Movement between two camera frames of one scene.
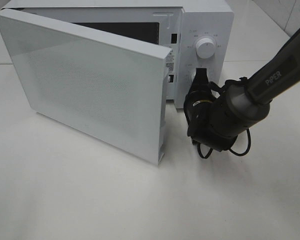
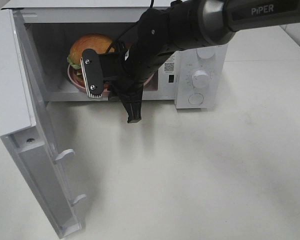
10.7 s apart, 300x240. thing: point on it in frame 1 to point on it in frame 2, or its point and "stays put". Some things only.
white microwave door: (111, 88) to (24, 124)
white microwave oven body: (197, 34) stays put
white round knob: (205, 48) stays put
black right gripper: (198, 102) to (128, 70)
